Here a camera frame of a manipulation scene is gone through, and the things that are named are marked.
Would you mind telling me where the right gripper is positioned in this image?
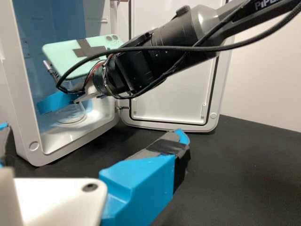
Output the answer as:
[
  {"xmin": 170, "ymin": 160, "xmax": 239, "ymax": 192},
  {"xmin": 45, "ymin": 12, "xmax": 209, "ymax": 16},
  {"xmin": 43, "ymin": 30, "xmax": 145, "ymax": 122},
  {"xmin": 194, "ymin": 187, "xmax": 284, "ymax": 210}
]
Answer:
[{"xmin": 37, "ymin": 84, "xmax": 105, "ymax": 116}]

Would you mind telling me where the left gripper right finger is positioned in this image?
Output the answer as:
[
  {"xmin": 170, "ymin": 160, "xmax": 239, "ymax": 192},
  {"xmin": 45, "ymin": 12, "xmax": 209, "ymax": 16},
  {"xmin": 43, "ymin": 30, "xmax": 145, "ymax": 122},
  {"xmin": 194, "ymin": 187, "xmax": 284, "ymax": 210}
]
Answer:
[{"xmin": 98, "ymin": 128, "xmax": 191, "ymax": 226}]

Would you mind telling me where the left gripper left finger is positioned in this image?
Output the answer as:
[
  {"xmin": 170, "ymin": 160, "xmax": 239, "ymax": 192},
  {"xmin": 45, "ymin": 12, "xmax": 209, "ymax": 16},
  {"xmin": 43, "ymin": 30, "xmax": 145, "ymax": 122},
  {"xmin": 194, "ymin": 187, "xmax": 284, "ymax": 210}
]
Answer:
[{"xmin": 0, "ymin": 121, "xmax": 11, "ymax": 169}]

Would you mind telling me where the clear flask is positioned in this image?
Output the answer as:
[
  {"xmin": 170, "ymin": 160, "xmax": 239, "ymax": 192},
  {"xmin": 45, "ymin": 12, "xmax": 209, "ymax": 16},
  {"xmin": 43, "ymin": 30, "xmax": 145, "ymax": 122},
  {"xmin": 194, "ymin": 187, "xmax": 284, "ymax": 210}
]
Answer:
[{"xmin": 55, "ymin": 80, "xmax": 88, "ymax": 125}]

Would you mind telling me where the white incubator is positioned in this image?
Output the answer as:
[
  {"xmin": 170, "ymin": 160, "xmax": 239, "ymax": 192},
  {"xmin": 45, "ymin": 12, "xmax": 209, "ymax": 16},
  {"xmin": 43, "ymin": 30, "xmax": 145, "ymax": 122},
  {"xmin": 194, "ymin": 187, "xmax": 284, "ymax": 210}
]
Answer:
[{"xmin": 0, "ymin": 0, "xmax": 119, "ymax": 167}]

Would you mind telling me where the incubator door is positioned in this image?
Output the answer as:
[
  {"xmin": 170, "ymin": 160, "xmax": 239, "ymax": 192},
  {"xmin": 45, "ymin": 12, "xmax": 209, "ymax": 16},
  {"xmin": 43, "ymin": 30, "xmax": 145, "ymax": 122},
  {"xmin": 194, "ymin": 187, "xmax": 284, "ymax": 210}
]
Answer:
[{"xmin": 110, "ymin": 0, "xmax": 236, "ymax": 133}]

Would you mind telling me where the right wrist camera phone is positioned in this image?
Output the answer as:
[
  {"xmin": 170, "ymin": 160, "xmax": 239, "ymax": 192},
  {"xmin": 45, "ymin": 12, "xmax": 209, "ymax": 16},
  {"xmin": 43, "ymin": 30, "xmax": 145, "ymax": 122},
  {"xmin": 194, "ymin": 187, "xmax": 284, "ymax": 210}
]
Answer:
[{"xmin": 41, "ymin": 33, "xmax": 126, "ymax": 82}]

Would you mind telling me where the black cable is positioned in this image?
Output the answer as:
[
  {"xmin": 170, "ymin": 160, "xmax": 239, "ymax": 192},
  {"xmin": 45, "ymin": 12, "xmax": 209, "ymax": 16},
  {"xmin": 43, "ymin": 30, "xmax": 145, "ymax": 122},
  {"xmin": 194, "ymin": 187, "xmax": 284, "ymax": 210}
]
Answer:
[{"xmin": 43, "ymin": 39, "xmax": 301, "ymax": 95}]

